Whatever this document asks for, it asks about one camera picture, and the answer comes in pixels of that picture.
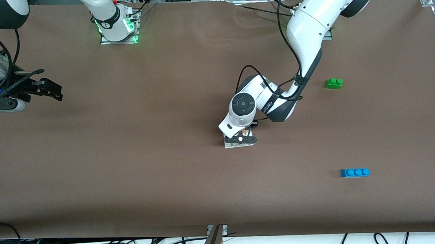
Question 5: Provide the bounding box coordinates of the white studded base plate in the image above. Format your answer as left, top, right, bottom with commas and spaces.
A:
223, 132, 256, 149

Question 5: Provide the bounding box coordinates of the green two-stud block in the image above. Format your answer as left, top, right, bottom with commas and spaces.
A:
325, 77, 344, 90

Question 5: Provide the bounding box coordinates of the blue three-stud block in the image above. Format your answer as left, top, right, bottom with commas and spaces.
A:
340, 167, 370, 178

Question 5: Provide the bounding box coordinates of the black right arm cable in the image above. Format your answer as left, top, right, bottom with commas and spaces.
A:
0, 19, 48, 103

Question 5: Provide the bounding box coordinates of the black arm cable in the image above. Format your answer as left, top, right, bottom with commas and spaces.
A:
0, 19, 48, 103
232, 0, 306, 122

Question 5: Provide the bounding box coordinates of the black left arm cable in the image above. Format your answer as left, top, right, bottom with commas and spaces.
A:
232, 0, 306, 122

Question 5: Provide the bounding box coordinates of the black left base cable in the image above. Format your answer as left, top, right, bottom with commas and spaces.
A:
231, 0, 295, 20

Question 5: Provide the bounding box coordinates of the black base cable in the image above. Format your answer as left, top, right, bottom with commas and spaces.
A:
118, 0, 158, 23
231, 0, 295, 20

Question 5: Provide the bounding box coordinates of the black right base cable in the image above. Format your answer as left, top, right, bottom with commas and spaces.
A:
118, 0, 158, 23

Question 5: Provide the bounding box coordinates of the metal table edge bracket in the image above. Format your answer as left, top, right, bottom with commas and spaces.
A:
206, 224, 229, 244

